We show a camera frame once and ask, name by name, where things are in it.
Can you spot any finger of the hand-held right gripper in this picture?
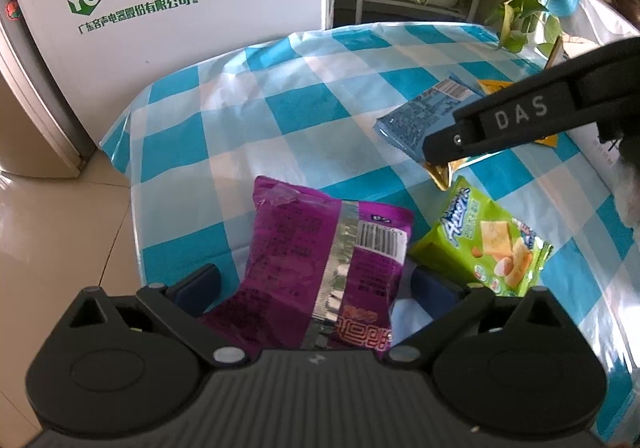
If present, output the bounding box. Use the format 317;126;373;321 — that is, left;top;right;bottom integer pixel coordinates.
421;125;472;165

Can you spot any blue snack packet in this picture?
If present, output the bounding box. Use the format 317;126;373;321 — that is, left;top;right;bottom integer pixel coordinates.
374;73;498;191

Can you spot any grey refrigerator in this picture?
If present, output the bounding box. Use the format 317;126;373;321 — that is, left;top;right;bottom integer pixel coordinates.
0;0;98;179

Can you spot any purple snack packet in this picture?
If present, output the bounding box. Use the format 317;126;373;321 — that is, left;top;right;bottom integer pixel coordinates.
200;174;416;354

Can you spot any person's right forearm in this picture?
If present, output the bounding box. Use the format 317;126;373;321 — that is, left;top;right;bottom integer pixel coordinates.
612;128;640;229

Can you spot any yellow flat snack packet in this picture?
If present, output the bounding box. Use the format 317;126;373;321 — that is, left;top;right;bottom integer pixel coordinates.
477;78;561;149

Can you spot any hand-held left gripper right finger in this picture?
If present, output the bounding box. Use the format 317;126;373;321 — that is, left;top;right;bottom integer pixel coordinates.
385;265;568;366

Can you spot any cardboard box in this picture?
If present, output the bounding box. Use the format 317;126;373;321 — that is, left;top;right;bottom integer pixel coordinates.
544;38;626;199

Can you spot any green cracker packet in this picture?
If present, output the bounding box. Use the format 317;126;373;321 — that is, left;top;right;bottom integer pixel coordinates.
407;175;553;299

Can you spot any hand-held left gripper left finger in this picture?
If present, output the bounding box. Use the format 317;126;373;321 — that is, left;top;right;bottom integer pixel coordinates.
65;264;251;368

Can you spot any blue checkered tablecloth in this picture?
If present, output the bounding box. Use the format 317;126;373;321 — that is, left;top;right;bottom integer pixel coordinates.
99;20;640;441

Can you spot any brown clay teapot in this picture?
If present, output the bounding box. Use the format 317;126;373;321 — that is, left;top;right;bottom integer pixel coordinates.
614;0;640;26

